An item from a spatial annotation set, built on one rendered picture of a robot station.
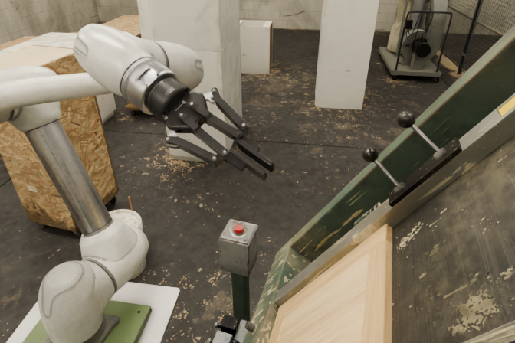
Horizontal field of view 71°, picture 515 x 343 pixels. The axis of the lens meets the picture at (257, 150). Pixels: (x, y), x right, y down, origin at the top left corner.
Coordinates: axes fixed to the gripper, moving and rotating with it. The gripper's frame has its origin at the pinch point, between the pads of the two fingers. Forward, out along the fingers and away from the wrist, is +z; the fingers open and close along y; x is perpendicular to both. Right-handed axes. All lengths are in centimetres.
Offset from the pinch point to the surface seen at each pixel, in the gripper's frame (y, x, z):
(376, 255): 6.9, 31.0, 26.7
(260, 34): 257, 376, -237
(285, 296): -12, 65, 16
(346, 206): 21, 62, 15
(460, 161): 29.4, 17.0, 28.5
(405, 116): 32.2, 17.6, 14.6
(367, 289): -0.9, 28.0, 28.5
